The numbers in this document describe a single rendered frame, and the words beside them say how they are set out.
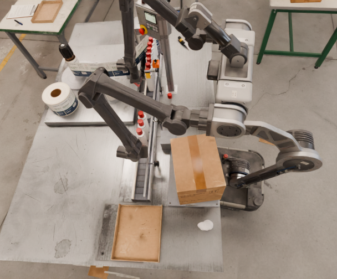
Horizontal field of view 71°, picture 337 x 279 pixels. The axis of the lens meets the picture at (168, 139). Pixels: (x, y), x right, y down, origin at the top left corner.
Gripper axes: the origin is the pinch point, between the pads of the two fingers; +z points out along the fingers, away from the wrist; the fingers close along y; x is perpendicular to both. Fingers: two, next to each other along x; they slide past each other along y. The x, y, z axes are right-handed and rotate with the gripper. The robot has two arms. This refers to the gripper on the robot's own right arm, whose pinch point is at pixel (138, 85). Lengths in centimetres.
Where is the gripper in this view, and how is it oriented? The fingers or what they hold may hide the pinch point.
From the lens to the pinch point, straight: 168.4
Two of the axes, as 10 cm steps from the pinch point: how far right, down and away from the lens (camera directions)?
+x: 9.9, 0.1, -1.0
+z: 0.8, 4.7, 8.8
